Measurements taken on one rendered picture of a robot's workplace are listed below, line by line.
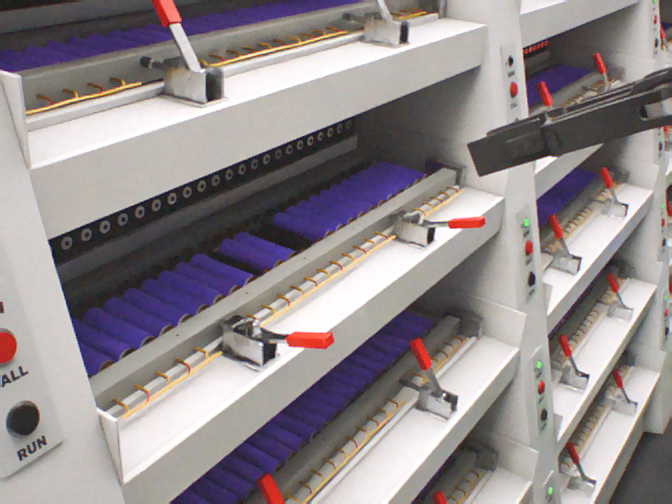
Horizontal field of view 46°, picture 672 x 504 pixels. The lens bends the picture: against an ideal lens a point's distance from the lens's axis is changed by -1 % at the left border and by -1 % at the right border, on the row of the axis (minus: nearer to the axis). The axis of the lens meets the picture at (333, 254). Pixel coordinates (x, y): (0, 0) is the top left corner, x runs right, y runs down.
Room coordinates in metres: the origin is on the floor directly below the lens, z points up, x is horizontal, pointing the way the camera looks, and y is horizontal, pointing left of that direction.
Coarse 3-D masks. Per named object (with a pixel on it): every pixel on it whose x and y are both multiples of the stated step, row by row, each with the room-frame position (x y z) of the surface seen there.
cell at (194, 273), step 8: (184, 264) 0.67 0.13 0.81; (176, 272) 0.66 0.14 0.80; (184, 272) 0.66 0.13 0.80; (192, 272) 0.66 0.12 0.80; (200, 272) 0.66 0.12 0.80; (208, 272) 0.66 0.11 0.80; (192, 280) 0.65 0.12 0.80; (200, 280) 0.65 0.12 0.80; (208, 280) 0.65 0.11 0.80; (216, 280) 0.64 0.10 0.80; (224, 280) 0.64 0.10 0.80; (216, 288) 0.64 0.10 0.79; (224, 288) 0.63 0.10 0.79; (232, 288) 0.63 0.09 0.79
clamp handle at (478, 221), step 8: (480, 216) 0.73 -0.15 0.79; (416, 224) 0.77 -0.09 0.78; (424, 224) 0.76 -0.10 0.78; (432, 224) 0.76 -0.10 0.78; (440, 224) 0.75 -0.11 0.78; (448, 224) 0.74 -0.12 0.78; (456, 224) 0.74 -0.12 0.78; (464, 224) 0.73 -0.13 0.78; (472, 224) 0.73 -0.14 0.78; (480, 224) 0.72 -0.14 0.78
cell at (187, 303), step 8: (152, 280) 0.64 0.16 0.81; (144, 288) 0.63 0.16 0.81; (152, 288) 0.63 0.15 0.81; (160, 288) 0.63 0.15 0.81; (168, 288) 0.63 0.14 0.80; (152, 296) 0.62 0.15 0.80; (160, 296) 0.62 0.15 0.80; (168, 296) 0.62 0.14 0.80; (176, 296) 0.61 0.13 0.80; (184, 296) 0.61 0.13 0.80; (176, 304) 0.61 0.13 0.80; (184, 304) 0.61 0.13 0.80; (192, 304) 0.60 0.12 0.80; (200, 304) 0.60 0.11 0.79; (192, 312) 0.60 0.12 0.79
